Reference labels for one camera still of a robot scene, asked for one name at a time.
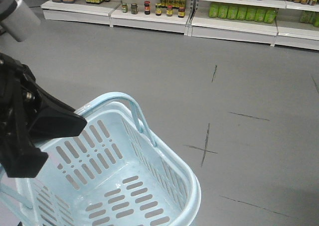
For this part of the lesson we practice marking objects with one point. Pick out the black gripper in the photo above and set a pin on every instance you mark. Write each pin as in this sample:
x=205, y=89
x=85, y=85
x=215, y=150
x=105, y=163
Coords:
x=27, y=110

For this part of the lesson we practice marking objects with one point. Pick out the light blue plastic basket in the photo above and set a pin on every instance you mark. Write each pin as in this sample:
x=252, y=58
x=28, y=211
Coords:
x=117, y=172

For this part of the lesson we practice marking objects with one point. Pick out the green-lidded glass jar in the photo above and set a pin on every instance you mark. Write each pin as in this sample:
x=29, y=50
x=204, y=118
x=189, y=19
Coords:
x=124, y=8
x=134, y=8

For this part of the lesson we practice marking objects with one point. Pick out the red-lidded dark sauce jar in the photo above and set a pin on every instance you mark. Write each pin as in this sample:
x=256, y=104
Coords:
x=147, y=7

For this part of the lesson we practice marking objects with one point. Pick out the yellow-label sauce jar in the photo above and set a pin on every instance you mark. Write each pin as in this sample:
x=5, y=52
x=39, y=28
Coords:
x=158, y=9

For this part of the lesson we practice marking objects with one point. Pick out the red-lidded yellow sauce jar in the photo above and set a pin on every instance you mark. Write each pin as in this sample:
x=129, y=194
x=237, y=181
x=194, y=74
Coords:
x=169, y=11

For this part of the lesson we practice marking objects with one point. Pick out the row of green bottles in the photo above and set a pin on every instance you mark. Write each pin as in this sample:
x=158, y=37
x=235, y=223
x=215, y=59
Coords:
x=242, y=12

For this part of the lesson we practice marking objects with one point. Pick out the white store shelving unit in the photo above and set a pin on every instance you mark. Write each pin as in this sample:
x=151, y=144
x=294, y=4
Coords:
x=286, y=29

